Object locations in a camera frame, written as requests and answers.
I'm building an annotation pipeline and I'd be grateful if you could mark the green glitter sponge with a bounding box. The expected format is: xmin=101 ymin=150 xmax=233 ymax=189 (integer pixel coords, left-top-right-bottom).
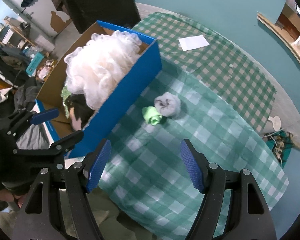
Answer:
xmin=61 ymin=86 xmax=71 ymax=119

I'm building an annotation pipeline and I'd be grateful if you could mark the white mesh bath loofah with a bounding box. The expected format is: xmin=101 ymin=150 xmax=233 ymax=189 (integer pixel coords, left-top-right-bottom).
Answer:
xmin=64 ymin=30 xmax=142 ymax=111

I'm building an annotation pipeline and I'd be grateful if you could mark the person's left hand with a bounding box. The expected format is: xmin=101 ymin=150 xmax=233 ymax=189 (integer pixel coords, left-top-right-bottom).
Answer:
xmin=0 ymin=189 xmax=27 ymax=207

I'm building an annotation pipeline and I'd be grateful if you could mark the blue cardboard box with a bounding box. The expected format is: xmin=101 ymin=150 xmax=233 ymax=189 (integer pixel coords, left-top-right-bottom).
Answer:
xmin=36 ymin=33 xmax=162 ymax=158

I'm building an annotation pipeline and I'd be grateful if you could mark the light green checkered tablecloth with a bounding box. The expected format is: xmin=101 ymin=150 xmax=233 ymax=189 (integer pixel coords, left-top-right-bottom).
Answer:
xmin=99 ymin=61 xmax=289 ymax=239

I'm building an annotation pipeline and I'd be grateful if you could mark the rolled green sock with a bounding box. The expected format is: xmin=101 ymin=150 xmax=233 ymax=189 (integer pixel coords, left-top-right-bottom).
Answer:
xmin=142 ymin=106 xmax=162 ymax=126

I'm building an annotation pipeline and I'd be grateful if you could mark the rolled grey sock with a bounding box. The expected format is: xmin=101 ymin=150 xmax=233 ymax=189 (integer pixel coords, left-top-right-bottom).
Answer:
xmin=154 ymin=92 xmax=181 ymax=118

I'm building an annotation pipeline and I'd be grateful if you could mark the dark green checkered cloth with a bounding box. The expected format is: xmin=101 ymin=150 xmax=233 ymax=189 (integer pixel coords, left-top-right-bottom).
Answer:
xmin=133 ymin=12 xmax=276 ymax=133

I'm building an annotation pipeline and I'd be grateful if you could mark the white paper card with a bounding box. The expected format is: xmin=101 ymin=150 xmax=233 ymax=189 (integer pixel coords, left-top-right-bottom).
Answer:
xmin=178 ymin=35 xmax=209 ymax=51

